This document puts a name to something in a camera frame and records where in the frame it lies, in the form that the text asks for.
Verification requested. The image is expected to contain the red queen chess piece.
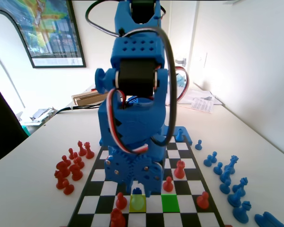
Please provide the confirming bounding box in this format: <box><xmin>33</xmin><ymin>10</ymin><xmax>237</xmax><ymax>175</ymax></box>
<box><xmin>84</xmin><ymin>141</ymin><xmax>95</xmax><ymax>159</ymax></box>

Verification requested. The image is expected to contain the green item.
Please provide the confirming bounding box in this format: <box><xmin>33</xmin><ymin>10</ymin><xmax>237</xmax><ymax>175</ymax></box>
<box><xmin>20</xmin><ymin>124</ymin><xmax>31</xmax><ymax>137</ymax></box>

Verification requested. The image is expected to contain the red bishop chess piece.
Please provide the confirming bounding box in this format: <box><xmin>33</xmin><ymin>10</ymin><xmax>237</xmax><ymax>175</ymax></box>
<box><xmin>53</xmin><ymin>170</ymin><xmax>68</xmax><ymax>190</ymax></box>
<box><xmin>76</xmin><ymin>140</ymin><xmax>86</xmax><ymax>157</ymax></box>

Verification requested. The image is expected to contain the red white black servo wire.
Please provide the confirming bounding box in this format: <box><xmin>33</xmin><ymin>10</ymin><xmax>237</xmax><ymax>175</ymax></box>
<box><xmin>107</xmin><ymin>87</ymin><xmax>150</xmax><ymax>157</ymax></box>
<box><xmin>176</xmin><ymin>67</ymin><xmax>191</xmax><ymax>105</ymax></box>

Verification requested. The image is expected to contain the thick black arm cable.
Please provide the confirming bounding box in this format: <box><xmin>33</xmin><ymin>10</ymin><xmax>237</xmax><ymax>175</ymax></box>
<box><xmin>123</xmin><ymin>26</ymin><xmax>178</xmax><ymax>147</ymax></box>

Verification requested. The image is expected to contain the crumpled grey packaging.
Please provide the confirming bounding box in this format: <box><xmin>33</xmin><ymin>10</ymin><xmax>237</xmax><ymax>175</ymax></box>
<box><xmin>29</xmin><ymin>106</ymin><xmax>58</xmax><ymax>123</ymax></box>

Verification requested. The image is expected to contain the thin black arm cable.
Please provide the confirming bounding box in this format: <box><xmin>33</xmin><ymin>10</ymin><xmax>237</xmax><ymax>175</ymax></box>
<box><xmin>85</xmin><ymin>0</ymin><xmax>124</xmax><ymax>38</ymax></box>

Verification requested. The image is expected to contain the blue fuzzy item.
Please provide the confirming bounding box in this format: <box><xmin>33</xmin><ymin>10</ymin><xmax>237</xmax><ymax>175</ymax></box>
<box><xmin>176</xmin><ymin>73</ymin><xmax>188</xmax><ymax>88</ymax></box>

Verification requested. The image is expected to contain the long wooden box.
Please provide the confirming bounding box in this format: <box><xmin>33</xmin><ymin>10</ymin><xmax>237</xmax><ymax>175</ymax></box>
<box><xmin>71</xmin><ymin>91</ymin><xmax>109</xmax><ymax>106</ymax></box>

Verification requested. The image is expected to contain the black table cable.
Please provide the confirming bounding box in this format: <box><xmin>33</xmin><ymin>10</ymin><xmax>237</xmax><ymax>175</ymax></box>
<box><xmin>53</xmin><ymin>104</ymin><xmax>100</xmax><ymax>114</ymax></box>

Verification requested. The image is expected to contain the blue plastic chess queen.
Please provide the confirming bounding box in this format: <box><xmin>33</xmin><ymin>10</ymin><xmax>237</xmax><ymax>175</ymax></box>
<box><xmin>224</xmin><ymin>155</ymin><xmax>240</xmax><ymax>175</ymax></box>

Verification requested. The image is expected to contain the printed paper sheet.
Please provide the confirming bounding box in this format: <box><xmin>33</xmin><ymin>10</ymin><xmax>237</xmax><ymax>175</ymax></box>
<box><xmin>191</xmin><ymin>96</ymin><xmax>215</xmax><ymax>114</ymax></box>

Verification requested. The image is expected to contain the framed wall poster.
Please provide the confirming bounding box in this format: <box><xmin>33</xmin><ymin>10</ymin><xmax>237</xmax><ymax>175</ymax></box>
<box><xmin>0</xmin><ymin>0</ymin><xmax>87</xmax><ymax>69</ymax></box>

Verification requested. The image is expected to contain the black and white chessboard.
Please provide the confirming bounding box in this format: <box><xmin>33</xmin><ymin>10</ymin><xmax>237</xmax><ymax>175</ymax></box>
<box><xmin>66</xmin><ymin>134</ymin><xmax>225</xmax><ymax>227</ymax></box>

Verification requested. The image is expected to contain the blue bishop chess piece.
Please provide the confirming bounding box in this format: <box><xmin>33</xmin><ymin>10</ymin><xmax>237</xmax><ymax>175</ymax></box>
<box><xmin>254</xmin><ymin>211</ymin><xmax>284</xmax><ymax>227</ymax></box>
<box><xmin>232</xmin><ymin>177</ymin><xmax>249</xmax><ymax>194</ymax></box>

